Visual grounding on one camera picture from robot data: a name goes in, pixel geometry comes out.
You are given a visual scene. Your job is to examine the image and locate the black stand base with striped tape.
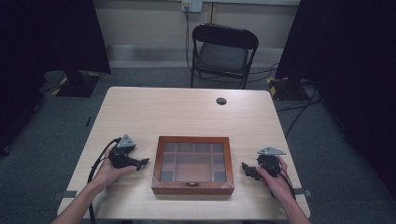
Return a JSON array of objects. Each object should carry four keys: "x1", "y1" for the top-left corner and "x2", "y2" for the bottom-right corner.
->
[
  {"x1": 50, "y1": 70, "x2": 103, "y2": 98},
  {"x1": 266, "y1": 76, "x2": 310, "y2": 102}
]

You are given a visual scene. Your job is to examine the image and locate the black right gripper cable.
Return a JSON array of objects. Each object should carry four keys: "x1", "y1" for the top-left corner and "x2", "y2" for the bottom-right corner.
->
[{"x1": 277, "y1": 167, "x2": 297, "y2": 201}]

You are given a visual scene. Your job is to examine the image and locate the grey table edge bracket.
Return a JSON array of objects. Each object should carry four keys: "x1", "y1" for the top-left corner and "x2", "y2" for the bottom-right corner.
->
[
  {"x1": 52, "y1": 189, "x2": 78, "y2": 202},
  {"x1": 293, "y1": 188, "x2": 313, "y2": 198}
]

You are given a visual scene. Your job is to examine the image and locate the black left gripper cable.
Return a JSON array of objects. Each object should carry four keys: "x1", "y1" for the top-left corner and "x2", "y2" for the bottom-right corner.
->
[{"x1": 87, "y1": 136, "x2": 122, "y2": 224}]

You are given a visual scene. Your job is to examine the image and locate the person's right hand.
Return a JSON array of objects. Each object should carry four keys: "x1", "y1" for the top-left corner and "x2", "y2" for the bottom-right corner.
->
[{"x1": 255, "y1": 155, "x2": 296, "y2": 204}]

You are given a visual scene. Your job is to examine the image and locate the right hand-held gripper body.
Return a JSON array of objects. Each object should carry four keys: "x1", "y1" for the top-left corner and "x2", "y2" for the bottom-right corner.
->
[{"x1": 255, "y1": 146, "x2": 288, "y2": 179}]

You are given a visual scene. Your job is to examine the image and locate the wooden box with glass lid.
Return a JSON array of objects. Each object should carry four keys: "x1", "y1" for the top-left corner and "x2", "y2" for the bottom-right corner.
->
[{"x1": 150, "y1": 134, "x2": 235, "y2": 196}]

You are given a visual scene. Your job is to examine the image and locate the black floor cables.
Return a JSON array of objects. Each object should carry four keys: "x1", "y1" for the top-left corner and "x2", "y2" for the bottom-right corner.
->
[{"x1": 248, "y1": 63, "x2": 323, "y2": 138}]

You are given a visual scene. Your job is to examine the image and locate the person's left hand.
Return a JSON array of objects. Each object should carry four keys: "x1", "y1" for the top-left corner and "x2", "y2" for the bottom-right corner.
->
[{"x1": 92, "y1": 147, "x2": 138, "y2": 191}]

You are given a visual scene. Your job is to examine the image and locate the black cable from wall socket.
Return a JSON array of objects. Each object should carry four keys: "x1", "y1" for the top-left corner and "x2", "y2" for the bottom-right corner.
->
[{"x1": 184, "y1": 5, "x2": 194, "y2": 73}]

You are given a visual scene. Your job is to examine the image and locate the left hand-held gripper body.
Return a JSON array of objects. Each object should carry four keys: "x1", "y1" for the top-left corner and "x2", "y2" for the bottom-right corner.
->
[{"x1": 107, "y1": 133, "x2": 142, "y2": 171}]

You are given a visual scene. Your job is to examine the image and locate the white wall socket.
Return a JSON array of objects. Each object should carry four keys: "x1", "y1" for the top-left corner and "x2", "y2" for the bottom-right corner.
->
[{"x1": 181, "y1": 0, "x2": 204, "y2": 14}]

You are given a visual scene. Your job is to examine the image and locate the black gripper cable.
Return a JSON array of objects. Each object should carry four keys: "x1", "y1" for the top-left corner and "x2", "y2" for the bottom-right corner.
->
[
  {"x1": 87, "y1": 136, "x2": 122, "y2": 224},
  {"x1": 277, "y1": 167, "x2": 297, "y2": 201}
]

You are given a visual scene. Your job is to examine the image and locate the dark curtain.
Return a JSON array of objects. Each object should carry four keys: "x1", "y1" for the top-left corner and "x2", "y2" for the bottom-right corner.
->
[{"x1": 275, "y1": 0, "x2": 396, "y2": 200}]

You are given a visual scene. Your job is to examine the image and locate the black folding chair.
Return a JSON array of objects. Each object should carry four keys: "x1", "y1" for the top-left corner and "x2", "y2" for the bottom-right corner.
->
[{"x1": 189, "y1": 22, "x2": 260, "y2": 91}]

